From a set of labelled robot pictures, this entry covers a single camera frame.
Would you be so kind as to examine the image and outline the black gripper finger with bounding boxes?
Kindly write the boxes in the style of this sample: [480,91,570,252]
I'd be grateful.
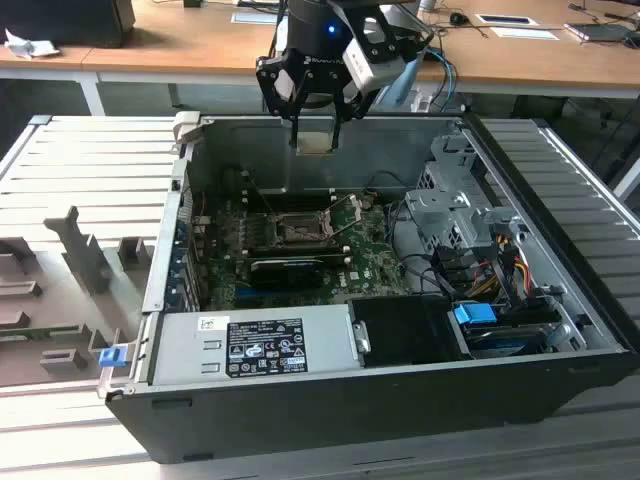
[256,54,314,150]
[329,73,377,151]

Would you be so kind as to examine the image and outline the silver CPU plate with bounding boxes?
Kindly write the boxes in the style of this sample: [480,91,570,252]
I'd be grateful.
[294,132,335,156]

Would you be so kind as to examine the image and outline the metal socket cover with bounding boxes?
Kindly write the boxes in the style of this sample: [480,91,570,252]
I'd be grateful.
[322,191,365,237]

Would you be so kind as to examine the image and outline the CPU socket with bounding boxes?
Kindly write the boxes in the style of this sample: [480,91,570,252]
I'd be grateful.
[266,209,335,250]

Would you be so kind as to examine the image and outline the wooden desk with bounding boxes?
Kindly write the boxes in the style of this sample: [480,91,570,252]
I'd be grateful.
[0,29,132,81]
[82,0,640,99]

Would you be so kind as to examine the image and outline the silver metal drive cage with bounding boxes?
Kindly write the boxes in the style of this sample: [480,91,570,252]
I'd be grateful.
[403,133,534,261]

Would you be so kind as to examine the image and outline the green motherboard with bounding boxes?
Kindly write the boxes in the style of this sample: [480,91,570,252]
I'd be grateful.
[192,192,419,312]

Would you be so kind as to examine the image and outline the black graphics card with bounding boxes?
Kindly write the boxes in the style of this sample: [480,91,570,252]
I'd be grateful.
[248,258,324,292]

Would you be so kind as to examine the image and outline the white paper sheet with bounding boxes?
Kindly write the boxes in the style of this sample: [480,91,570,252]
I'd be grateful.
[489,25,562,42]

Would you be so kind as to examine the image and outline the blue disk carrier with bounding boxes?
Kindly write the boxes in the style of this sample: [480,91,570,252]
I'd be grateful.
[451,302,564,360]

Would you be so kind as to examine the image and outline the grey parts rack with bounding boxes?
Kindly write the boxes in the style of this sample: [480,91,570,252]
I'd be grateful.
[0,204,157,386]

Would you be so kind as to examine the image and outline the silver power supply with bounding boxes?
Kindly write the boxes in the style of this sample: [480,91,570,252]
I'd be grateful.
[149,304,359,386]

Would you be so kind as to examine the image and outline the black computer box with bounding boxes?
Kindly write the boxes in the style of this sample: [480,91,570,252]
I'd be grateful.
[0,0,136,50]

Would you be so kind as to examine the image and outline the grey notebook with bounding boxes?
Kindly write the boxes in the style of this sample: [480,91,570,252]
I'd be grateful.
[563,21,632,44]

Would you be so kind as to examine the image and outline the crumpled white paper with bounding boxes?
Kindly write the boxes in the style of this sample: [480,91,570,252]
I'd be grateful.
[3,27,61,61]

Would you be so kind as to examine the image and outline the blue case latch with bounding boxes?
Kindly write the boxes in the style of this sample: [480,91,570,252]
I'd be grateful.
[98,347,125,370]

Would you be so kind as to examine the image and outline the black PC case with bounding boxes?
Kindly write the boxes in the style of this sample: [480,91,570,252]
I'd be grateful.
[104,112,640,464]

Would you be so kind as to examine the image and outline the thin dark wire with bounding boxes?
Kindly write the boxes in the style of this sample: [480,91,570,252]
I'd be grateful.
[367,171,417,195]

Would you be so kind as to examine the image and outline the desk cable grommet plate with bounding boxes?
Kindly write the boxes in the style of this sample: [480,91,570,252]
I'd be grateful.
[231,10,282,25]
[473,13,532,26]

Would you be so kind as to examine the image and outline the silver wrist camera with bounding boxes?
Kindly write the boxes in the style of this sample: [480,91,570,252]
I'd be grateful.
[342,17,410,97]

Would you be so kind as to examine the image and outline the blue cable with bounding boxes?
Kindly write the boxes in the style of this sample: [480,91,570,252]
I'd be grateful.
[424,47,459,112]

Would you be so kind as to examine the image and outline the black wire bundle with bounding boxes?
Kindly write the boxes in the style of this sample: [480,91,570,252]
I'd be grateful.
[387,199,474,299]

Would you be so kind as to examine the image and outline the yellow red power wires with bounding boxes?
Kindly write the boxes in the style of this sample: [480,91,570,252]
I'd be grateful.
[469,233,532,297]

